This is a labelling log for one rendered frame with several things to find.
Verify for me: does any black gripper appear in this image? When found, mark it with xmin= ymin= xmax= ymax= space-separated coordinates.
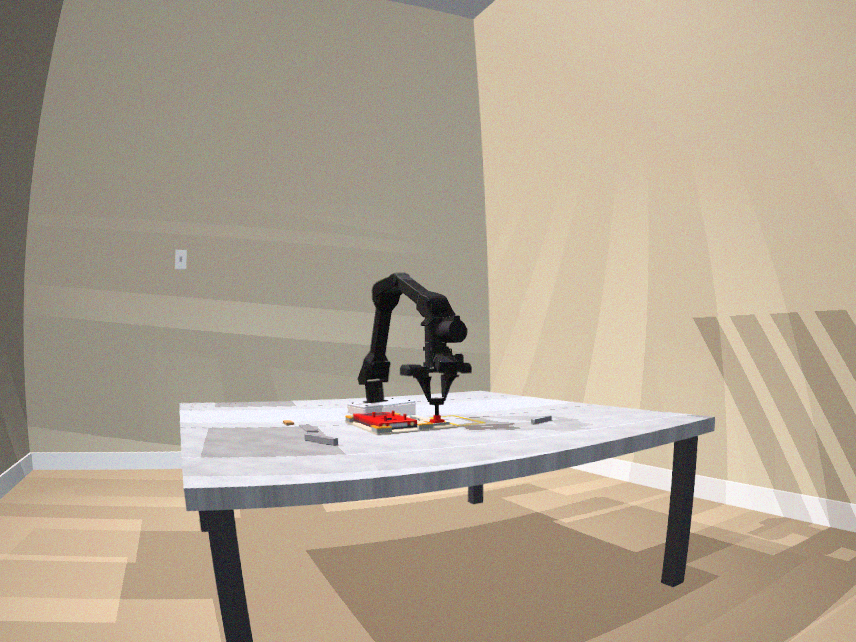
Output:
xmin=400 ymin=343 xmax=472 ymax=402

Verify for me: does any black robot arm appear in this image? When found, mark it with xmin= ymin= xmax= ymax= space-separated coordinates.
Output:
xmin=358 ymin=273 xmax=467 ymax=403

